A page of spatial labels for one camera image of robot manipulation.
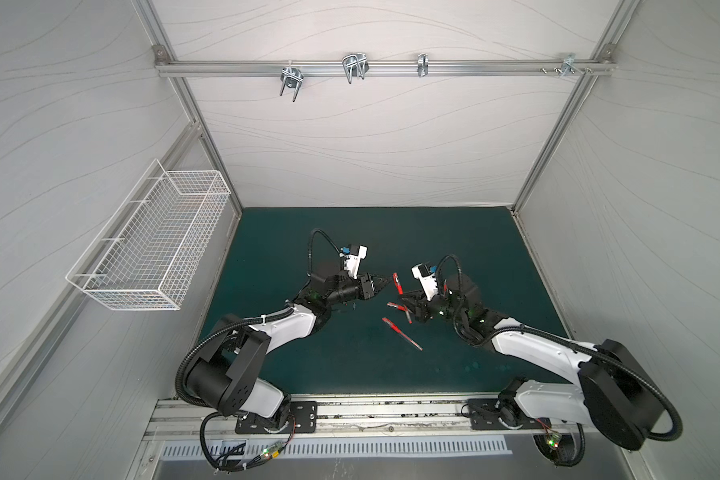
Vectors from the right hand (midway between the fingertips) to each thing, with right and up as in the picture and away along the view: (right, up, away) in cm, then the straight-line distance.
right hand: (399, 295), depth 81 cm
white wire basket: (-61, +13, -13) cm, 64 cm away
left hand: (-4, +4, -3) cm, 6 cm away
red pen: (-1, +4, -1) cm, 4 cm away
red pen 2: (0, -12, +7) cm, 14 cm away
